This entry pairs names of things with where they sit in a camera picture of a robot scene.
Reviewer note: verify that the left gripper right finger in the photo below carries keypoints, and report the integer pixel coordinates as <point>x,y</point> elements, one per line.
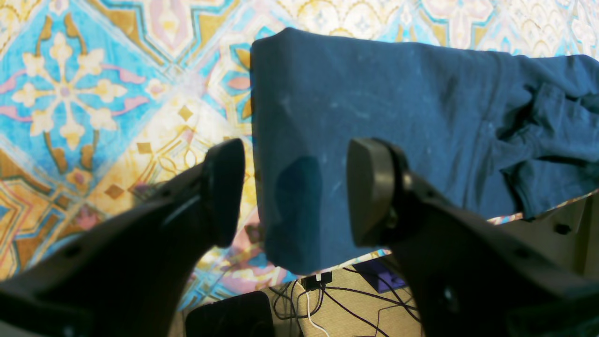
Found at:
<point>468,277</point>

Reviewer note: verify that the dark blue t-shirt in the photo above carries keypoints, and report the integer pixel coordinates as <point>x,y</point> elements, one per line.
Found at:
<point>495,133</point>

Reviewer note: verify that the patterned colourful tablecloth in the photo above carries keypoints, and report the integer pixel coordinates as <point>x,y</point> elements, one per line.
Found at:
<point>102,99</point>

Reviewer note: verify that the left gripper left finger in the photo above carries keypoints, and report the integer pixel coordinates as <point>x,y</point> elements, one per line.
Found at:
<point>126,276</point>

